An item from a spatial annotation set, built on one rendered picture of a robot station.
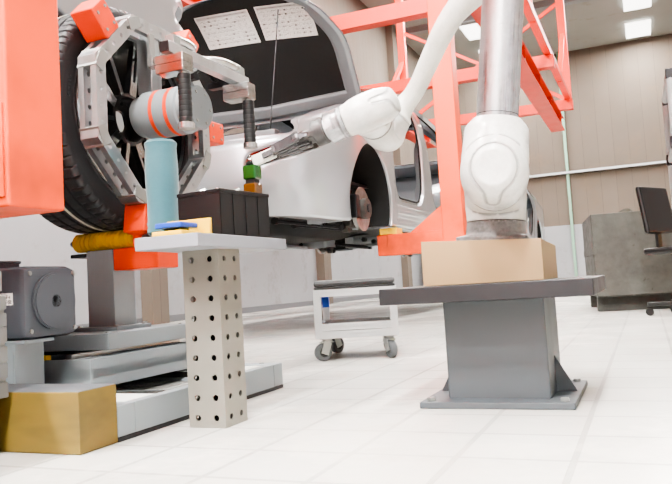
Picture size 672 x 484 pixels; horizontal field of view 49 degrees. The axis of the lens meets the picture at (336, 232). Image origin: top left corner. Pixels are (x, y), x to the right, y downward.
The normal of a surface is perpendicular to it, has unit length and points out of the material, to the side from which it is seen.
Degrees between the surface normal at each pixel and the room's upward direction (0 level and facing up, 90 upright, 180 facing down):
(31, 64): 90
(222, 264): 90
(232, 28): 143
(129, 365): 90
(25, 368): 90
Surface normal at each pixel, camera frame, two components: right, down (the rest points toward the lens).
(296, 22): -0.21, 0.75
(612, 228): -0.28, -0.05
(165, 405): 0.92, -0.08
